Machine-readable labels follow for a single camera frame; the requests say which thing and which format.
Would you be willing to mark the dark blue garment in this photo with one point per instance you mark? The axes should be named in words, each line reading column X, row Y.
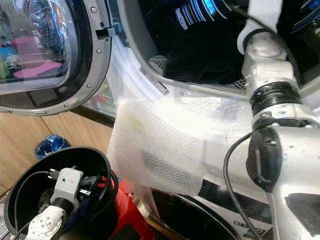
column 84, row 210

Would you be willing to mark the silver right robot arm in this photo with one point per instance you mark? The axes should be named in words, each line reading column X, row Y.
column 270, row 65

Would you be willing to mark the white dryer machine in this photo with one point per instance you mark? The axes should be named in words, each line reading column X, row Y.
column 125, row 70

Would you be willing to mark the round glass washer door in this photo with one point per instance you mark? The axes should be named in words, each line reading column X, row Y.
column 45, row 50

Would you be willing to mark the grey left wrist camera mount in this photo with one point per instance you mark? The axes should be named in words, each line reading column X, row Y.
column 70, row 185

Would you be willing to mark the bin with blue bag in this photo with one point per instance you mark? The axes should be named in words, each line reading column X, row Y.
column 51, row 146

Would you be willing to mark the black garment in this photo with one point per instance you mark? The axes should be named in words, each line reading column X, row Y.
column 200, row 60

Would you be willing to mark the red plastic stool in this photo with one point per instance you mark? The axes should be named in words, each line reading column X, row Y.
column 130, row 220

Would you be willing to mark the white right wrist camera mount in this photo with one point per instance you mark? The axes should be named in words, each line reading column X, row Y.
column 262, row 15

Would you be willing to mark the black round plastic bucket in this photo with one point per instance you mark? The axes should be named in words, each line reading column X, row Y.
column 80, row 156

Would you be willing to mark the clear bubble wrap sheet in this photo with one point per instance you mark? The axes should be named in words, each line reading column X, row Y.
column 160, row 135

